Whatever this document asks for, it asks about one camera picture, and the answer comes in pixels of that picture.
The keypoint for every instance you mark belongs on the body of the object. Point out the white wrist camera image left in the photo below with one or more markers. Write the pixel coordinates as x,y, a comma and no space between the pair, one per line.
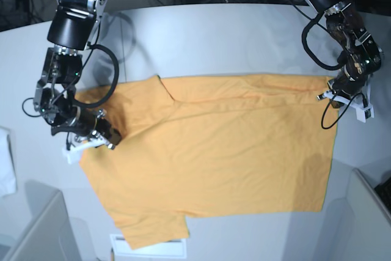
76,145

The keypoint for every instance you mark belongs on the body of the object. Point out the white cloth at left edge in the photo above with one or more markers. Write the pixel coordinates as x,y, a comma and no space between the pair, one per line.
7,175

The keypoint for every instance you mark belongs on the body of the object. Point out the black cable image arm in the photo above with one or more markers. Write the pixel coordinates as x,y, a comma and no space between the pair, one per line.
105,73
319,58

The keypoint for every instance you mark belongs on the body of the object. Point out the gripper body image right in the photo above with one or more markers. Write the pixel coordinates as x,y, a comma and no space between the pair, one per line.
345,86

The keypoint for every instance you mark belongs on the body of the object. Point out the grey bin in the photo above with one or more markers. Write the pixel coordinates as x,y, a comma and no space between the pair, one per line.
357,226
48,235

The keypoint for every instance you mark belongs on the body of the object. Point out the grey bin lower left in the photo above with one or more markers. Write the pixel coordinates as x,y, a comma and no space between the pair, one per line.
48,235

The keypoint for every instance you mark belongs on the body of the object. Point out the black cable image left arm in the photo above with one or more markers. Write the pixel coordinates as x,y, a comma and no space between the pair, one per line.
105,73

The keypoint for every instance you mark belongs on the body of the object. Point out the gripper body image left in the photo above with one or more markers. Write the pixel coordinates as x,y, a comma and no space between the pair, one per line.
66,118

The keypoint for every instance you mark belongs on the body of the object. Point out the orange yellow T-shirt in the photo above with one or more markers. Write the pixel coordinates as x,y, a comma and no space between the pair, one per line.
207,146

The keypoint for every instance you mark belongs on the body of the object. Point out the grey bin lower right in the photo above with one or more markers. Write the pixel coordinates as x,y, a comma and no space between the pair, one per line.
357,226

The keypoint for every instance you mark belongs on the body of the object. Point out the black cable image right arm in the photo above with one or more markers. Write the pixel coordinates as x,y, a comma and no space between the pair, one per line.
319,58

